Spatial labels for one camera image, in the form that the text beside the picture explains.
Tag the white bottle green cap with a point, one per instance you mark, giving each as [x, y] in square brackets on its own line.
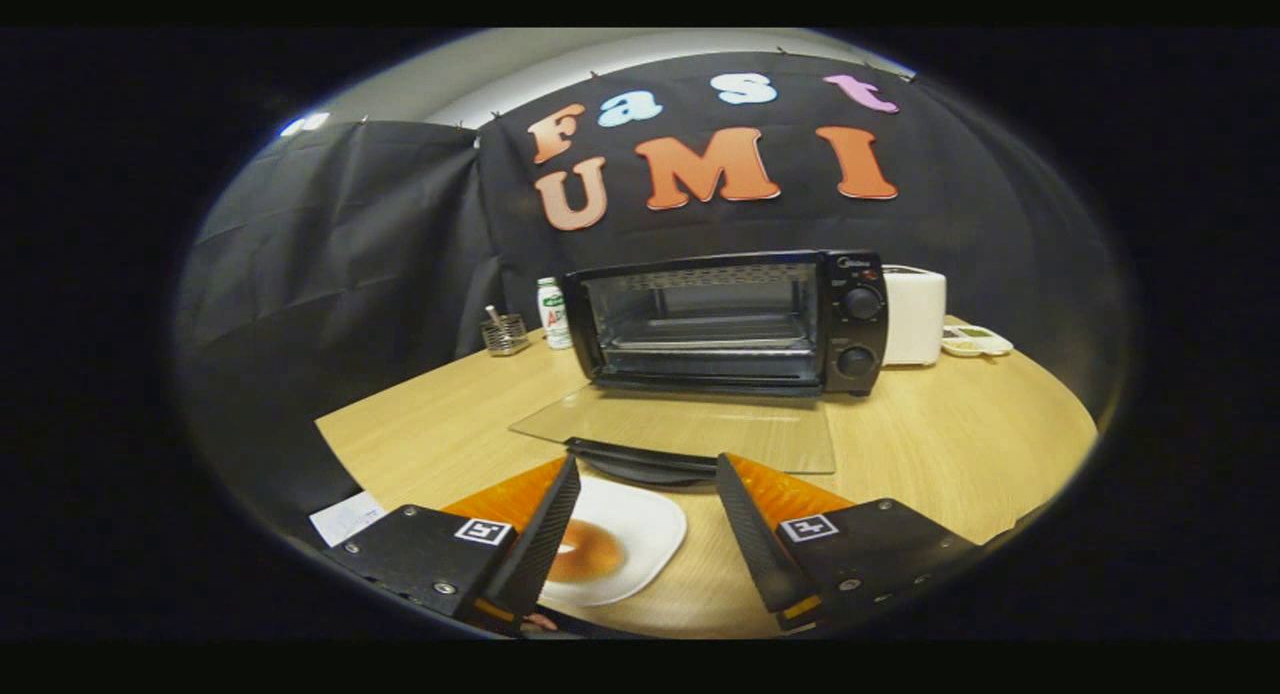
[555, 319]

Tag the black toaster oven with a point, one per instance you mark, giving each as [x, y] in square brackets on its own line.
[855, 314]

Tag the white paper sheet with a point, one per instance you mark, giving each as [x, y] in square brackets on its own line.
[345, 519]

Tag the white divided dish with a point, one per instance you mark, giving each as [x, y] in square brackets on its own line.
[975, 342]

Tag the small ceiling light panel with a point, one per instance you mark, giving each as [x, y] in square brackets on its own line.
[305, 124]

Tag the black backdrop cloth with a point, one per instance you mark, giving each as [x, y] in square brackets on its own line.
[330, 274]

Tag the white square plate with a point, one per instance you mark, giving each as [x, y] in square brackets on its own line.
[650, 534]

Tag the white bread toaster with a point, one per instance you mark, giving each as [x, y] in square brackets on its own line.
[915, 314]

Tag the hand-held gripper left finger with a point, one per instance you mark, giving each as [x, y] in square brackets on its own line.
[545, 544]

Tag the brown bread bun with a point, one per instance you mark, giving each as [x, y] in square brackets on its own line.
[592, 552]

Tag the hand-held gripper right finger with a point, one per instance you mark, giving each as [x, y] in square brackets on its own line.
[755, 544]

